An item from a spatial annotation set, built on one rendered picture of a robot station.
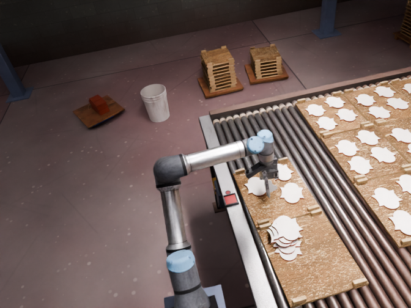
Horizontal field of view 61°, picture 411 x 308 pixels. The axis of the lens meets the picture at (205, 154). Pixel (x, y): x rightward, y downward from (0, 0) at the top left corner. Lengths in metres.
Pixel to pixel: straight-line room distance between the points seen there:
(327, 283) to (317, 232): 0.26
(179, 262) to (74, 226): 2.07
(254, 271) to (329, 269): 0.33
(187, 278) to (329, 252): 0.67
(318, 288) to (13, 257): 2.61
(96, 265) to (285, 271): 1.80
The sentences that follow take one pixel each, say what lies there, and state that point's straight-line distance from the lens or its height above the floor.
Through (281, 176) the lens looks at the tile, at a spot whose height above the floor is 0.95.
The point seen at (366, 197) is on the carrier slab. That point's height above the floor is 0.94.
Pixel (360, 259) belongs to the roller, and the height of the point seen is 0.92.
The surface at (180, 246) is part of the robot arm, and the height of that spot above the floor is 1.09.
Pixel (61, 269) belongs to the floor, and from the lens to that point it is 3.18.
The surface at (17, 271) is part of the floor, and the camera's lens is 3.39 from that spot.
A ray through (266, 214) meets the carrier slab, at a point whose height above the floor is 0.94.
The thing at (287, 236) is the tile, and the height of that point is 1.00.
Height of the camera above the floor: 2.38
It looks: 41 degrees down
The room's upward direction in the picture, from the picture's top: 10 degrees counter-clockwise
